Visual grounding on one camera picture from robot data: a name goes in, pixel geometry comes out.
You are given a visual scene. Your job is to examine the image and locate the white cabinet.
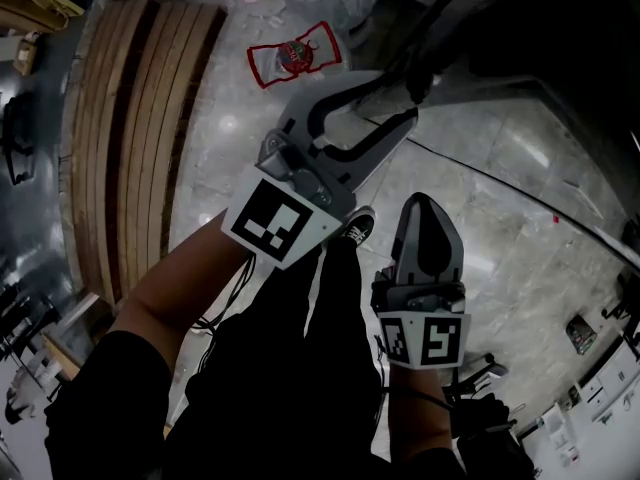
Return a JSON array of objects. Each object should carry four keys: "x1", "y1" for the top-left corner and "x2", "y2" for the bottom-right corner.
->
[{"x1": 517, "y1": 337, "x2": 640, "y2": 480}]

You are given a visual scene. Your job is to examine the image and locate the small green red packet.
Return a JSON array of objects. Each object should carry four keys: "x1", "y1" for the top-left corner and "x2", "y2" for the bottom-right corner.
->
[{"x1": 565, "y1": 313, "x2": 599, "y2": 356}]

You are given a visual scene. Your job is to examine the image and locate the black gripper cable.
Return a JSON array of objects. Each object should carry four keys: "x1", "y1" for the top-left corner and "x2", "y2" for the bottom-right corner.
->
[
  {"x1": 373, "y1": 334, "x2": 455, "y2": 411},
  {"x1": 191, "y1": 253, "x2": 258, "y2": 335}
]

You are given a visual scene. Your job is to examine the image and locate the person's left forearm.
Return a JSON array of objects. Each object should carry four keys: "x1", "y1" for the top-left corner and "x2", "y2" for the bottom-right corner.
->
[{"x1": 108, "y1": 211, "x2": 262, "y2": 369}]

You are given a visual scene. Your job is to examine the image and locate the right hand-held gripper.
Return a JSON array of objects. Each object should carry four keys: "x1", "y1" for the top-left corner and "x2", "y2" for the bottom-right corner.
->
[{"x1": 370, "y1": 192, "x2": 472, "y2": 370}]

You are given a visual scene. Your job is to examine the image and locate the small brown box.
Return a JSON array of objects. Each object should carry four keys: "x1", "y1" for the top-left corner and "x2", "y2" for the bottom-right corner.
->
[{"x1": 11, "y1": 31, "x2": 44, "y2": 77}]

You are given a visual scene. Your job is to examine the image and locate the person's black shirt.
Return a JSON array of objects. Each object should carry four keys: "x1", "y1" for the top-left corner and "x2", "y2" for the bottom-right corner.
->
[{"x1": 43, "y1": 328, "x2": 177, "y2": 480}]

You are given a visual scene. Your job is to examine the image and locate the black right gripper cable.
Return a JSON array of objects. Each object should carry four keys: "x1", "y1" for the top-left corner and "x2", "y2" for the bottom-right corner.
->
[{"x1": 373, "y1": 334, "x2": 455, "y2": 411}]

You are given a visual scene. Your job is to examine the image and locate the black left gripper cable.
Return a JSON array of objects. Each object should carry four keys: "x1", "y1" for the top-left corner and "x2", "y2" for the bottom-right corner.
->
[{"x1": 191, "y1": 253, "x2": 258, "y2": 335}]

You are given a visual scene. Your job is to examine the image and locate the black stand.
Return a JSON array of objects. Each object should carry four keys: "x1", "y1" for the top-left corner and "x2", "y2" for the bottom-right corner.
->
[{"x1": 443, "y1": 351, "x2": 510, "y2": 405}]

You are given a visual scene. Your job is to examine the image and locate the person's right forearm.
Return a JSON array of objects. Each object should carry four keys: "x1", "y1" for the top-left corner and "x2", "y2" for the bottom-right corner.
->
[{"x1": 386, "y1": 361, "x2": 457, "y2": 465}]

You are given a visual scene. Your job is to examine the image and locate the wooden slatted pallet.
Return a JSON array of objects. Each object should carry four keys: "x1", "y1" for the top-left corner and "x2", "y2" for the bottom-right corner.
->
[{"x1": 60, "y1": 0, "x2": 229, "y2": 310}]

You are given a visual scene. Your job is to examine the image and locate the black bag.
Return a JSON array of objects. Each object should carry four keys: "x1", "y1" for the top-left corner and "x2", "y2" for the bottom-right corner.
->
[{"x1": 0, "y1": 91, "x2": 39, "y2": 187}]

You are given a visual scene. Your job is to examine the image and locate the person's black shoe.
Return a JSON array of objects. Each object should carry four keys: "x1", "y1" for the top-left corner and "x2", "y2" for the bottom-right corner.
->
[{"x1": 340, "y1": 205, "x2": 377, "y2": 245}]

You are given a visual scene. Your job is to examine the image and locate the person's black trousers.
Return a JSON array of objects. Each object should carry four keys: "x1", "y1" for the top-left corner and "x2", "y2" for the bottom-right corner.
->
[{"x1": 163, "y1": 236, "x2": 396, "y2": 480}]

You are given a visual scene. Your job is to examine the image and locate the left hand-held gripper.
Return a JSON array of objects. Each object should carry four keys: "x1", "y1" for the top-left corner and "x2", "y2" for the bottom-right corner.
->
[{"x1": 219, "y1": 69, "x2": 420, "y2": 272}]

